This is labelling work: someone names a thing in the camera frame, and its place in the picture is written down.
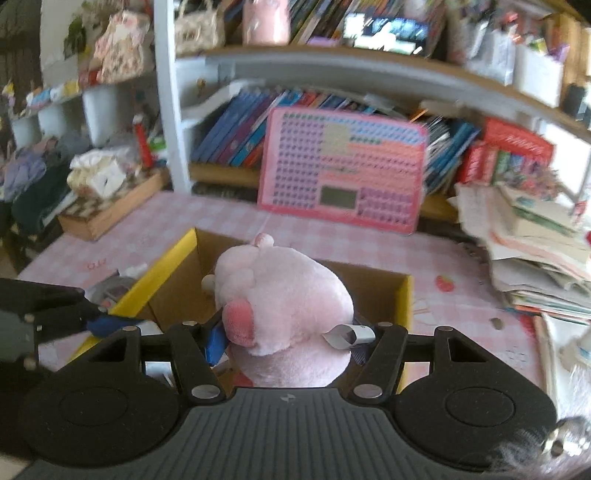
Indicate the floral tissue box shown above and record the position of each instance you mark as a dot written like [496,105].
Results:
[97,177]

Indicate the pink learning tablet toy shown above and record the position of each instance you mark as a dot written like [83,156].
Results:
[341,166]

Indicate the cream quilted bag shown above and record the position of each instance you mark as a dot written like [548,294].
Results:
[201,27]

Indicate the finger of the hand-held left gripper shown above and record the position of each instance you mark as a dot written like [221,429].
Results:
[37,295]
[111,325]

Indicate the dark green garment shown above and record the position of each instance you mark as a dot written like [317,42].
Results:
[41,198]

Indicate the pink cylinder container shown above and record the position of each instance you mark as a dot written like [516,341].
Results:
[267,22]

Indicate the stack of papers and books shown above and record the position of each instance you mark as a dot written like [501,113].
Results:
[531,249]

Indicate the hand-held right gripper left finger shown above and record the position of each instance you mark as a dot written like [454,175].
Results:
[214,346]

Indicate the large white charger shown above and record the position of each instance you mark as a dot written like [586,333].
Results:
[150,328]

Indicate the wooden chessboard box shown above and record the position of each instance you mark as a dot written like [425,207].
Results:
[106,217]

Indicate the red white pen toy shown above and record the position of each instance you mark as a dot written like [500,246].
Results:
[144,143]

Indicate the grey garment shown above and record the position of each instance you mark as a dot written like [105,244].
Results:
[74,144]

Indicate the row of colourful books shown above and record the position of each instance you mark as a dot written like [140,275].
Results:
[231,134]

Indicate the floral pink bag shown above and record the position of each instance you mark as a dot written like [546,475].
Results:
[122,48]

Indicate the grey tape roll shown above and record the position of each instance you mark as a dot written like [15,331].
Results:
[94,290]

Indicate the pink plush pig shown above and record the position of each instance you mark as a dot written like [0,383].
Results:
[286,295]

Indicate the silver metal button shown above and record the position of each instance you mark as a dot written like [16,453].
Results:
[565,438]

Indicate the purple garment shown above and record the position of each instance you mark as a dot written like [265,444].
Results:
[27,168]

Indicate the red flat box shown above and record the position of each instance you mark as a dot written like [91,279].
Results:
[517,138]

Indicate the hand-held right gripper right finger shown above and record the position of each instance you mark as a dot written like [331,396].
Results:
[388,355]

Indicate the yellow cardboard box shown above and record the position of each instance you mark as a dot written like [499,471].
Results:
[171,272]

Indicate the white wooden bookshelf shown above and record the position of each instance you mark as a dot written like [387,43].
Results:
[168,115]

